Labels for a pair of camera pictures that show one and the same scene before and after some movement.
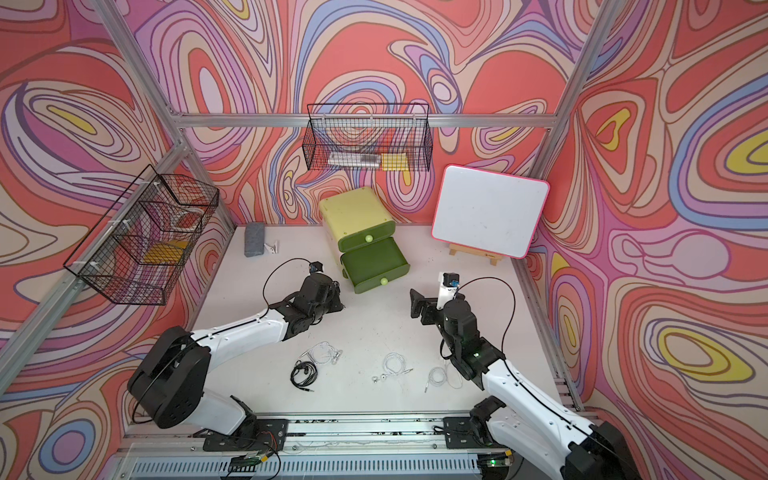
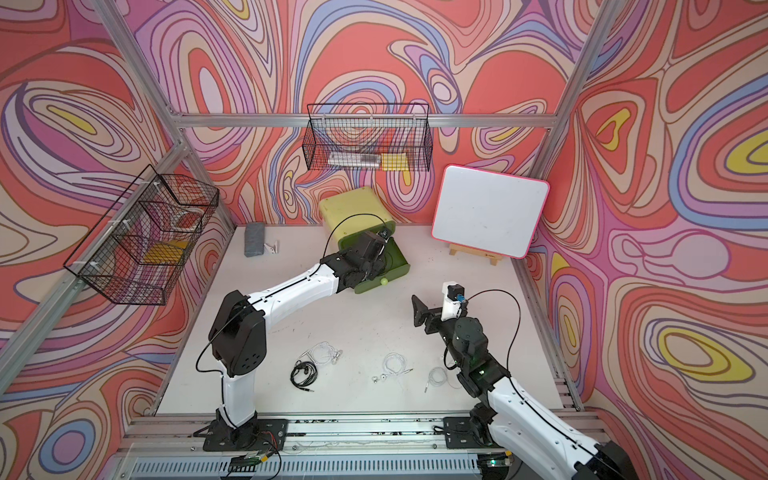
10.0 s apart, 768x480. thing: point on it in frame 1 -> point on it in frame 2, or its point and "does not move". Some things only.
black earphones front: [303, 373] does not move
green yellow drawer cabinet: [360, 234] does not move
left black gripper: [334, 294] -> [378, 264]
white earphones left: [323, 353] does not move
